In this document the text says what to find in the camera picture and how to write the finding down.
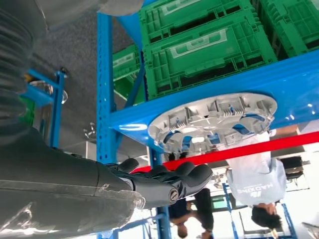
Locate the green folding crate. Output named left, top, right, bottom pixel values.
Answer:
left=112, top=43, right=146, bottom=106
left=259, top=0, right=319, bottom=58
left=143, top=9, right=278, bottom=101
left=138, top=0, right=255, bottom=46
left=19, top=96, right=36, bottom=127

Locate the standing person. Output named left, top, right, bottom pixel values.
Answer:
left=224, top=124, right=300, bottom=232

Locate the red barrier tape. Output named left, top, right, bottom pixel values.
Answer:
left=131, top=130, right=319, bottom=174

